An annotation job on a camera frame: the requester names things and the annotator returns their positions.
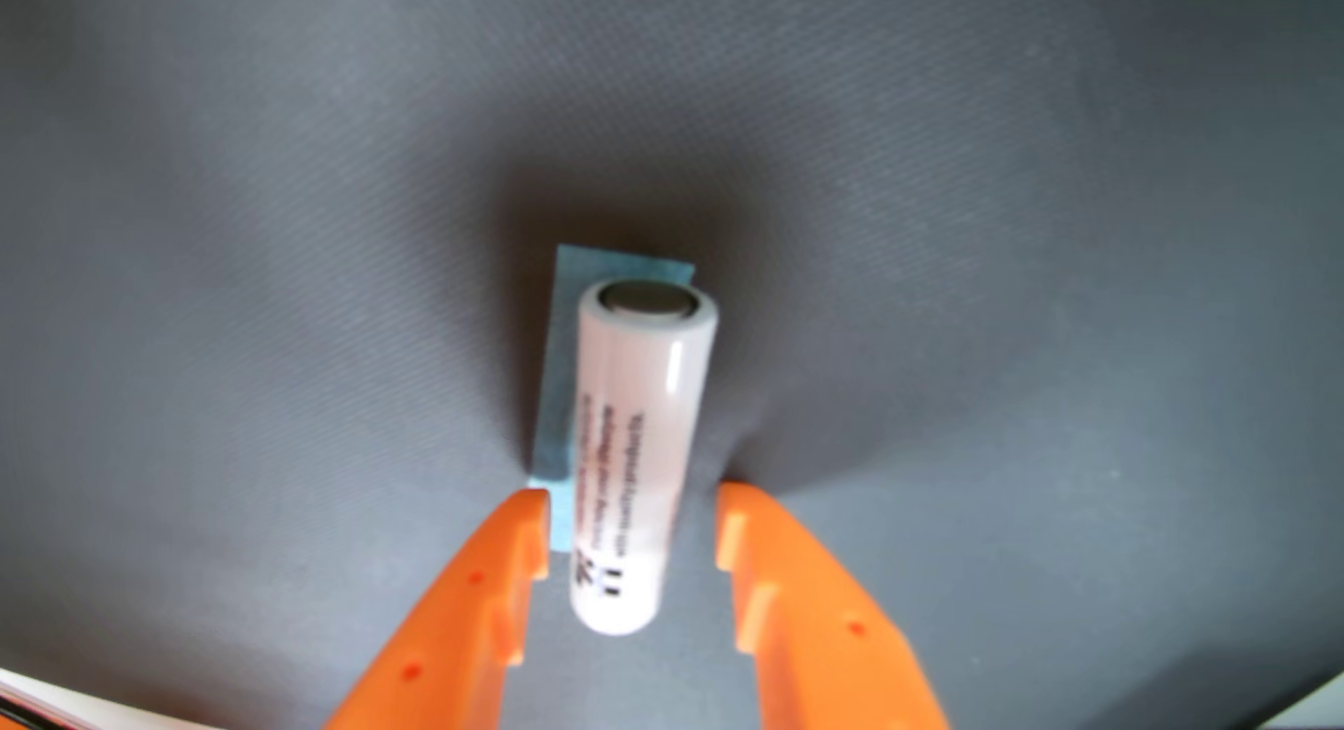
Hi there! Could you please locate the dark grey table mat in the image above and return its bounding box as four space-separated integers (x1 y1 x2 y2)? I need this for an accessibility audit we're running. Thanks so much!
0 0 1344 730

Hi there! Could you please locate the light blue paper marker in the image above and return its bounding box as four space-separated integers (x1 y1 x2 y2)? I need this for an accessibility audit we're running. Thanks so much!
527 244 697 553

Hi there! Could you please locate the white cylindrical battery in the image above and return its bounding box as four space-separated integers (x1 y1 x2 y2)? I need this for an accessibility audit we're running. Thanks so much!
568 279 720 637

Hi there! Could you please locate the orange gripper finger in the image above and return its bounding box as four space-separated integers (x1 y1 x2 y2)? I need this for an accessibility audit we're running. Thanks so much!
325 489 552 730
717 482 946 730

